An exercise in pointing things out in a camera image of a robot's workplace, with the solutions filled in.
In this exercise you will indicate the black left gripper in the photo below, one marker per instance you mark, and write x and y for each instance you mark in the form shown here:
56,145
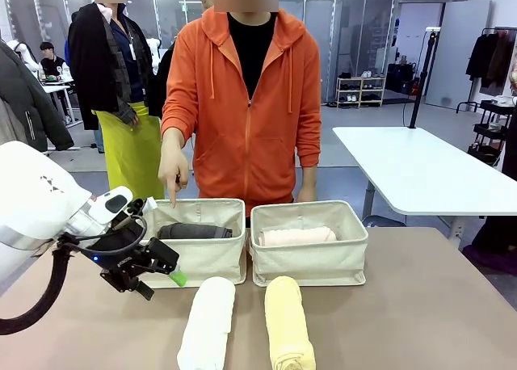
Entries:
127,265

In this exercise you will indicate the dark gray towel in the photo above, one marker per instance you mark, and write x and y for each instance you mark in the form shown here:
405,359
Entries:
194,231

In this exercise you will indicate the white towel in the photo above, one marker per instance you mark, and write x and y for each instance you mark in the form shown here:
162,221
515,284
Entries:
210,325

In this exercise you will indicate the yellow towel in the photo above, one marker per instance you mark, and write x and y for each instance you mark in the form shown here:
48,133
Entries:
287,325

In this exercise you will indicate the pale pink towel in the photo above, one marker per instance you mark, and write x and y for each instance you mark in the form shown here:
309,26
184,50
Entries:
297,236

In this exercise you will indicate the person's right forearm orange sleeve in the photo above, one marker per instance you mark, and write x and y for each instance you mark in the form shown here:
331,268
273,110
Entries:
177,111

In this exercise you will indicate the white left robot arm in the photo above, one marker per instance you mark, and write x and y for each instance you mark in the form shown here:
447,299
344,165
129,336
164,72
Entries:
36,200

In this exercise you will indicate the person's left forearm orange sleeve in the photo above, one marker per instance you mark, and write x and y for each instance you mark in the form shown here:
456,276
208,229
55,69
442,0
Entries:
309,144

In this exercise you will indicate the person's right hand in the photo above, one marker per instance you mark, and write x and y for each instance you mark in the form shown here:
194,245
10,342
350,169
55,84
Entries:
173,164

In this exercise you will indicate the person's left hand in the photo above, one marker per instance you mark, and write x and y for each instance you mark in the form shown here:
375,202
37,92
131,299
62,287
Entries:
308,193

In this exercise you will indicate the beige fabric basket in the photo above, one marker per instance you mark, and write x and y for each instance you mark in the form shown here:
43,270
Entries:
311,265
218,261

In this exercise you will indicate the person in orange hoodie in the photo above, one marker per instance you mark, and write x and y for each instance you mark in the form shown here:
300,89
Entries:
246,135

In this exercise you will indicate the person black coat yellow apron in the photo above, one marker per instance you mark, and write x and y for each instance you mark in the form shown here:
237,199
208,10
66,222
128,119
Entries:
121,103

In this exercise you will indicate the white background desk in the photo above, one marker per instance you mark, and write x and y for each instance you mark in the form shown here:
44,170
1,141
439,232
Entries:
60,88

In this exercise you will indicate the person in dark puffer coat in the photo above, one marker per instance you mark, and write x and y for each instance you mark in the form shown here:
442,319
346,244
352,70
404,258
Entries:
28,99

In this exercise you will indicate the white humanoid robot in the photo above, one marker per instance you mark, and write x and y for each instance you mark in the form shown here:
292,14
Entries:
24,53
153,51

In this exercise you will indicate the black-haired background person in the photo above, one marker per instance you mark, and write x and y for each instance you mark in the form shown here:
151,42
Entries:
51,61

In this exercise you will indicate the dark round floor base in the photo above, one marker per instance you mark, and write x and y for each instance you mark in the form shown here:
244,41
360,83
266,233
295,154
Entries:
383,221

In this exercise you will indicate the wooden shoe rack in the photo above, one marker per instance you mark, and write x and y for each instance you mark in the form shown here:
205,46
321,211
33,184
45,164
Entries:
360,91

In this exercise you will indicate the white folding table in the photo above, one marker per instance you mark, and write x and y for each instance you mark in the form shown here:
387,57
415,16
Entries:
424,168

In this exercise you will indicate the black bags pile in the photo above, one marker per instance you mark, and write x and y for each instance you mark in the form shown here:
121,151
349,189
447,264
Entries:
400,77

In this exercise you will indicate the black pole stand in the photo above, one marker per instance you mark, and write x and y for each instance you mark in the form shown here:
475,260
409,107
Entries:
422,75

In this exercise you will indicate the purple cushion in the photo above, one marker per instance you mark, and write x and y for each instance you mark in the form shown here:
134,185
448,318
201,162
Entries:
490,259

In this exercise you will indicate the black utility cart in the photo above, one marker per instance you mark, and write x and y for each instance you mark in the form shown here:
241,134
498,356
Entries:
490,131

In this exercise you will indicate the clothes rack with dark coats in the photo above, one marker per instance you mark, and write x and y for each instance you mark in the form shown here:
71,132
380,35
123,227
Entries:
490,59

